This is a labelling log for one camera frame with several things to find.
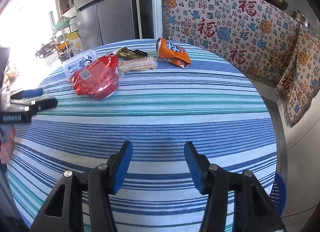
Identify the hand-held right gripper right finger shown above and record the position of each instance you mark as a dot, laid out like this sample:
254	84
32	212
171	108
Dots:
196	167

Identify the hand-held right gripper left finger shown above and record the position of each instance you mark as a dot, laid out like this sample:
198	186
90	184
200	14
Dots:
122	167

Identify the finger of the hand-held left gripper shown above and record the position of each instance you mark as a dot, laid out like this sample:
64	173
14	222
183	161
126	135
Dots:
30	93
46	104

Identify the clear plastic box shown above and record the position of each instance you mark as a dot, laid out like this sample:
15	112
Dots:
75	63

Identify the large red snack bag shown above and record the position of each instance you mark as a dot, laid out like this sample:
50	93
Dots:
97	77

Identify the blue plastic waste basket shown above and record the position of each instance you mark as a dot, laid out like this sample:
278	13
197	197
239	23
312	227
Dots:
278	194

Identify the gold dark wrapper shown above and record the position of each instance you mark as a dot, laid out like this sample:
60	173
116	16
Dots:
130	52

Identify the beige food wrapper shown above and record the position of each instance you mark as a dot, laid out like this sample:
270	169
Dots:
137	65

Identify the orange snack bag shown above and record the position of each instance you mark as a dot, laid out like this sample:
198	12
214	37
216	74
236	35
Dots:
172	52

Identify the person's left hand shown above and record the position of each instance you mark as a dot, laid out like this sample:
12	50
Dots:
7	149

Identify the blue striped tablecloth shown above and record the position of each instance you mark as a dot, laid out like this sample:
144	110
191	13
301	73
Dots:
162	122

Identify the metal rack with basins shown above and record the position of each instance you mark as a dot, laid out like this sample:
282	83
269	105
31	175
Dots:
61	37

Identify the yellow cardboard box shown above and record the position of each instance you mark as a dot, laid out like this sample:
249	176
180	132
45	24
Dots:
75	42

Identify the green plastic basin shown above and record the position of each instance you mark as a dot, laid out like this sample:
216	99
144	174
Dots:
62	23

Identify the grey refrigerator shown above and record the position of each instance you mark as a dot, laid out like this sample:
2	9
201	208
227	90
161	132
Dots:
110	10

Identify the large printed blanket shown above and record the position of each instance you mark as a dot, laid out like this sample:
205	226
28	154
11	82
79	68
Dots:
225	29

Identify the small printed blanket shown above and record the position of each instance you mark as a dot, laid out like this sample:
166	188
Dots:
302	72

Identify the stainless steel pot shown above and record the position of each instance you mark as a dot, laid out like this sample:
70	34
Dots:
302	19

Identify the black door frame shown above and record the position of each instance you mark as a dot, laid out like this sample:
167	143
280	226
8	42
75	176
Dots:
145	5

